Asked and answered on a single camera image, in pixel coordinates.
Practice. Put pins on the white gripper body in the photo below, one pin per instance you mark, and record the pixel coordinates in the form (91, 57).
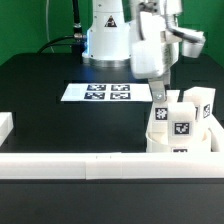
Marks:
(153, 49)

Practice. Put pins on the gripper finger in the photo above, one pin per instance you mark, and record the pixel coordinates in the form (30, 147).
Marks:
(157, 88)

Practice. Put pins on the white round stool seat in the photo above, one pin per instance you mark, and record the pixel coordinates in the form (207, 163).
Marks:
(162, 142)

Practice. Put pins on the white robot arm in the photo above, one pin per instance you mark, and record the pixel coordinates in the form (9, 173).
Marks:
(108, 38)

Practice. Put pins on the white sheet with tags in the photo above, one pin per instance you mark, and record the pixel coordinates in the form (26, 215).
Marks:
(105, 92)

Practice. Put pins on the white front fence bar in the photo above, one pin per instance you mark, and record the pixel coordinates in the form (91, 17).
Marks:
(84, 166)

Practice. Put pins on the white left fence bar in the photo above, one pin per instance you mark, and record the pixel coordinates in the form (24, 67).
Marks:
(6, 125)

